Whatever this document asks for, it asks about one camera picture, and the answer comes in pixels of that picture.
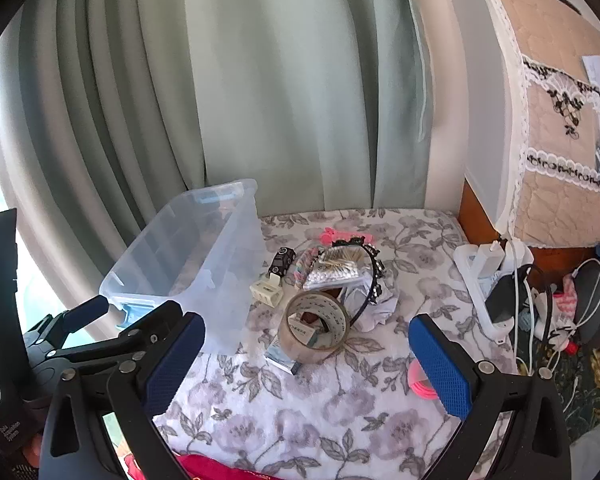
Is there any blue white packet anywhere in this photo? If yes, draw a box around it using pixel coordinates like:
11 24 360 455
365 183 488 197
265 340 303 375

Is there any red cloth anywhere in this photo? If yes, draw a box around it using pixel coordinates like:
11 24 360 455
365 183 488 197
122 452 281 480

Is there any black cable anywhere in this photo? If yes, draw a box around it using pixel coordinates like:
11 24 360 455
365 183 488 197
515 264 561 351

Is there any dark floral cloth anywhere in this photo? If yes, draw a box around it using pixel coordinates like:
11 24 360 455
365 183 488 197
517 330 600 446

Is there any white power strip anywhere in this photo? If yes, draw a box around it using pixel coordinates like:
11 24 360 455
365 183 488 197
454 240 531 346

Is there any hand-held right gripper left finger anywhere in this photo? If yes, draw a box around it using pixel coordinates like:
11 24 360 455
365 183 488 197
39 311 207 480

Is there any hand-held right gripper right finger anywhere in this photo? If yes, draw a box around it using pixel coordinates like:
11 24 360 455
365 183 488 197
408 313 573 480

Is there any black power adapter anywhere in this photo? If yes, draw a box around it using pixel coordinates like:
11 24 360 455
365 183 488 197
485 272 523 323

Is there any black lace headband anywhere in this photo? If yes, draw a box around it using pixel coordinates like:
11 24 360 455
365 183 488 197
328 237 387 328

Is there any white paper sheet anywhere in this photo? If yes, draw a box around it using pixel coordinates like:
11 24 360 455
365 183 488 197
581 54 600 92

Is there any grey curtain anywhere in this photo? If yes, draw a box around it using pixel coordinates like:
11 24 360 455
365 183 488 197
0 0 208 341

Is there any pale cloth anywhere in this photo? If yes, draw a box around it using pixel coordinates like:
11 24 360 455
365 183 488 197
337 280 401 333

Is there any beige quilted lace cover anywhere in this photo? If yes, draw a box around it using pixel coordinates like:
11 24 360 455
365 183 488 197
495 0 600 251

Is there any dark grey cushion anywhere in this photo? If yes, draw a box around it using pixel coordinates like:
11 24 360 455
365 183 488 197
572 262 600 346

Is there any white charger plug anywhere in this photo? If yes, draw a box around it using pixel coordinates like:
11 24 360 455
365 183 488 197
502 239 531 273
477 242 503 278

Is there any small black gadget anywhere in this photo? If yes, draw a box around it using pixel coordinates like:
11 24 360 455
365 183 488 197
269 246 296 277

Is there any clear packing tape roll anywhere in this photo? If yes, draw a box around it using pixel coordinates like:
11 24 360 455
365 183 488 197
278 291 352 365

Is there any clear plastic storage container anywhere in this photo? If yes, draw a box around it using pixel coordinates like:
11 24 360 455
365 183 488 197
99 178 267 356

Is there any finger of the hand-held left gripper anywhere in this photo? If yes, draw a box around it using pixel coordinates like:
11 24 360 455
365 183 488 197
22 295 112 350
57 301 186 375

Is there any pink hair tie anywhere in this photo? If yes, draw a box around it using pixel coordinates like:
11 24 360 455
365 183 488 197
408 357 438 401

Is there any brown wooden bed frame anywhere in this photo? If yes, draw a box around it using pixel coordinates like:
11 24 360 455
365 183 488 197
457 180 600 281

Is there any small white green box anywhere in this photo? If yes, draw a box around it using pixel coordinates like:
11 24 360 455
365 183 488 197
286 316 317 347

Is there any bag of cotton swabs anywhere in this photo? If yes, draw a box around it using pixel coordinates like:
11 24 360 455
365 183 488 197
302 252 376 292

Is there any pink hair clip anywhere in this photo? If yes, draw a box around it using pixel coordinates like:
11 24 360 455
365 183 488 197
321 226 376 246

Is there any pink cloth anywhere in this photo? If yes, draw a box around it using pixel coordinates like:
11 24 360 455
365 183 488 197
552 280 581 331

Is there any pastel braided band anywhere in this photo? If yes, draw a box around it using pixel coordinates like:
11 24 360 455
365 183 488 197
292 247 321 288

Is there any cream hair claw clip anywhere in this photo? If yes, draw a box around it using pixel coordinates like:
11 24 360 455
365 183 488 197
249 274 285 307

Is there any pale green curtain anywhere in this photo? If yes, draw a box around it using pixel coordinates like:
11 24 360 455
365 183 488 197
175 0 431 213

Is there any white headboard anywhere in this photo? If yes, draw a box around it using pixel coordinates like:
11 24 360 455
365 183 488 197
445 0 531 241

